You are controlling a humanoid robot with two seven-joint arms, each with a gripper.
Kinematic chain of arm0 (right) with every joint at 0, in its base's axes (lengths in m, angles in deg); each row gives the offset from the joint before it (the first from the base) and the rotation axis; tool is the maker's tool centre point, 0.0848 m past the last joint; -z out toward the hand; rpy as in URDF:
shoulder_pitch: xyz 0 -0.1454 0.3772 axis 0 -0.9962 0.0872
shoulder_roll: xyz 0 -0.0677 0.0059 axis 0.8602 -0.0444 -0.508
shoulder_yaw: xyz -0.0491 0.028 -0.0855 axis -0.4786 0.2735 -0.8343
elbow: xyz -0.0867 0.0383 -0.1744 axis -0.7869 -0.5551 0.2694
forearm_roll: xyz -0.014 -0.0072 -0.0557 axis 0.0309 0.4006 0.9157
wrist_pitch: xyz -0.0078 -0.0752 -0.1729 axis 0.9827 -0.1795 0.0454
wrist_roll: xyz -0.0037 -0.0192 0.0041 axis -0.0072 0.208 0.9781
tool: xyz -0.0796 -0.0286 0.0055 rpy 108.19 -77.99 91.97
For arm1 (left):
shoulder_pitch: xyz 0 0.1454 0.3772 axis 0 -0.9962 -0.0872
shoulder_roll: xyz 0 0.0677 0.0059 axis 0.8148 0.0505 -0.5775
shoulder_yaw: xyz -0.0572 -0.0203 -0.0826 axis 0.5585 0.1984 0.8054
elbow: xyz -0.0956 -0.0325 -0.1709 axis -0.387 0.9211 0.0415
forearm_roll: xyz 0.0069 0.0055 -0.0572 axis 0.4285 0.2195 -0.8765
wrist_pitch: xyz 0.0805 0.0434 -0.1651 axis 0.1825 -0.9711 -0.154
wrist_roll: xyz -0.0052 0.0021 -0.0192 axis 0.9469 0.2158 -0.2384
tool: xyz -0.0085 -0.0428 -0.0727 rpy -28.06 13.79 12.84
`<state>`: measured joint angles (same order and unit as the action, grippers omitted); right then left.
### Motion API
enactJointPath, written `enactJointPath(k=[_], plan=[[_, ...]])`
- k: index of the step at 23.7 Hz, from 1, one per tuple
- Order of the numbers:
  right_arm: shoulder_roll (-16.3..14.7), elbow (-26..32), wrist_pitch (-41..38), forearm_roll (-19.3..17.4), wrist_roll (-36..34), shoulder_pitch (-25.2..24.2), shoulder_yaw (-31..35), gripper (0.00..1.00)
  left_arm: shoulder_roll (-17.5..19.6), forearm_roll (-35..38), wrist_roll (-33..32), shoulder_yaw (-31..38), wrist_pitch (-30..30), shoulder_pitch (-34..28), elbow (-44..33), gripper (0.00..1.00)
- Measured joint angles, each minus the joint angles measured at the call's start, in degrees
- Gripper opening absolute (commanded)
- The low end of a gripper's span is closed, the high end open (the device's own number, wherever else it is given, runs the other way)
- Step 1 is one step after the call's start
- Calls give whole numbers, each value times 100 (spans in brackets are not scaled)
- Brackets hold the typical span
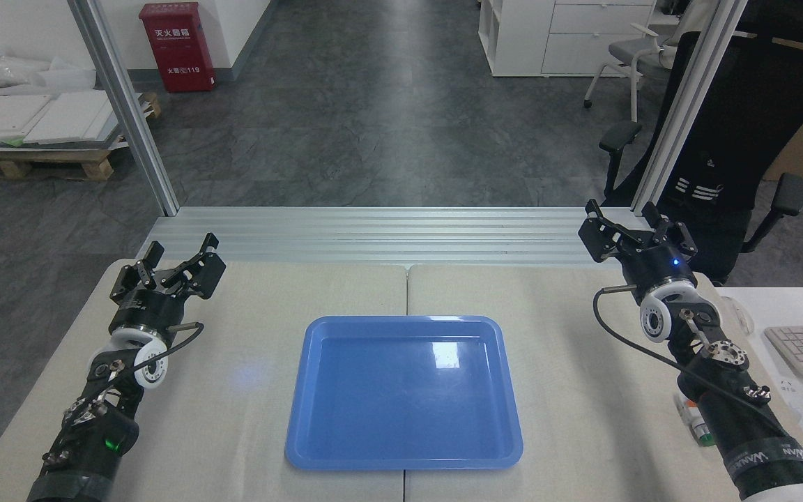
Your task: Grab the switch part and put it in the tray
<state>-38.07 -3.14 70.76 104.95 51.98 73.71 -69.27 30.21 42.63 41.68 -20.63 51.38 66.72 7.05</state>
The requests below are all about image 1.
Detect blue plastic tray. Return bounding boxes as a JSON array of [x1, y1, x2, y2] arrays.
[[284, 315, 524, 472]]

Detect white computer mouse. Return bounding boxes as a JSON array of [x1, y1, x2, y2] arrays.
[[722, 296, 757, 336]]

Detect white storage cabinet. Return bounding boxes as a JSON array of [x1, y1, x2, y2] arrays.
[[477, 0, 657, 78]]

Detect silver aluminium profile platform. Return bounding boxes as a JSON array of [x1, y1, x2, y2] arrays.
[[135, 206, 685, 271]]

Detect clear plastic wrapped bundle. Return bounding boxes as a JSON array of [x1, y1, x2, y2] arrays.
[[0, 40, 97, 93]]

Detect black mesh office chair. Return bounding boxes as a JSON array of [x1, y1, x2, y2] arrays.
[[597, 0, 803, 287]]

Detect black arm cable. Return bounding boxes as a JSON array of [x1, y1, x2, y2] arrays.
[[135, 321, 206, 378], [592, 284, 803, 483]]

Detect wooden pallet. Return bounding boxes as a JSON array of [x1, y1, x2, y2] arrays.
[[0, 91, 163, 183]]

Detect grey white chair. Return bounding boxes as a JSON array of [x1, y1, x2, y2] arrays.
[[583, 20, 689, 123]]

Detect red fire extinguisher box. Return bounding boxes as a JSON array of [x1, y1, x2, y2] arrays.
[[139, 2, 217, 94]]

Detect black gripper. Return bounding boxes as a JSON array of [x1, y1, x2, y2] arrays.
[[109, 233, 227, 340], [577, 199, 699, 303]]

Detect white flat boards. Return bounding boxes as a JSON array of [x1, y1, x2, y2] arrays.
[[0, 88, 146, 149]]

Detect silver aluminium post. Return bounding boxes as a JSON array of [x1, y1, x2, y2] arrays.
[[67, 0, 180, 216], [629, 0, 750, 217]]

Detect white switch part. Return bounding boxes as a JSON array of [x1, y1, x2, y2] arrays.
[[675, 390, 719, 448]]

